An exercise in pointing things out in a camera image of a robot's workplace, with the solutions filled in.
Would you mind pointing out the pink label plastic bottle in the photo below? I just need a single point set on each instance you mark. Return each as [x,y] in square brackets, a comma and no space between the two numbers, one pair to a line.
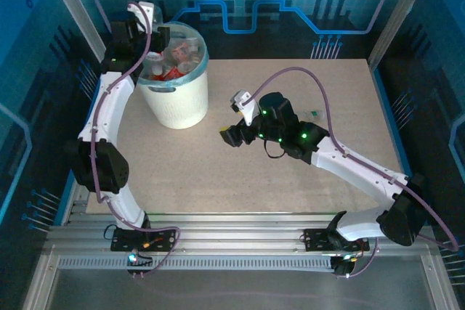
[180,50]

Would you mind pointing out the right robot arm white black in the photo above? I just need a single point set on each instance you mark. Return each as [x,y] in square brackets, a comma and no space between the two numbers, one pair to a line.
[359,168]

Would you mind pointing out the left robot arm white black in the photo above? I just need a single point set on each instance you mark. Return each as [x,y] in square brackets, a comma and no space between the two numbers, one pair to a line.
[109,114]

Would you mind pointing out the light blue bin liner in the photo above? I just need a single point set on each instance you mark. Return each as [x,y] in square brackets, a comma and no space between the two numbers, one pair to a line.
[203,65]

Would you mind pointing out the white plastic bin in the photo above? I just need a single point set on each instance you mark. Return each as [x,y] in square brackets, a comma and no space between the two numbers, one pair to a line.
[181,103]

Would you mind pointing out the cloudy bottle green cap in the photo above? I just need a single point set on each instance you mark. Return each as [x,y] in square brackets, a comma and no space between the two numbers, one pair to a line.
[315,114]

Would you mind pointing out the blue table edge strip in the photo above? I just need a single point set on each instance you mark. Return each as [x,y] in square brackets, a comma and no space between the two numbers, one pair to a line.
[390,117]

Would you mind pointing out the grey metal front panel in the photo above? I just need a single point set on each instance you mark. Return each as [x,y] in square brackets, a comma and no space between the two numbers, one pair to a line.
[236,292]

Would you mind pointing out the black control box green light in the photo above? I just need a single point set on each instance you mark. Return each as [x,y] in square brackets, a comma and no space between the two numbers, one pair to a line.
[140,265]

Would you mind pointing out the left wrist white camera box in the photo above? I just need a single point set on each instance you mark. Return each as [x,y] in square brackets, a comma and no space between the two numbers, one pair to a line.
[147,12]

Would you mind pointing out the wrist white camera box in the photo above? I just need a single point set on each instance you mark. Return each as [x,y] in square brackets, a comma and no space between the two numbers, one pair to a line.
[247,108]
[147,12]

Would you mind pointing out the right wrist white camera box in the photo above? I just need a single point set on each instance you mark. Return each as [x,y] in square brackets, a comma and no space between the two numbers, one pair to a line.
[247,108]

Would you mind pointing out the aluminium frame post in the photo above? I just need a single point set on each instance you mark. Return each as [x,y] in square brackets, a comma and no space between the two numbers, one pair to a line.
[77,8]
[403,8]

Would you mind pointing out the aluminium mounting rail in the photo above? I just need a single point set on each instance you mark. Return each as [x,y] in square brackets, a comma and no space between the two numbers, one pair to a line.
[236,230]

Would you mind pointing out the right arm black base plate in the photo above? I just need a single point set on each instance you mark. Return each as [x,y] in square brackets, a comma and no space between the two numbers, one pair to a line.
[316,241]

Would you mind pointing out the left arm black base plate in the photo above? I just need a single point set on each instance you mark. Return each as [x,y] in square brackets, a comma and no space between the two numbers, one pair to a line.
[123,242]

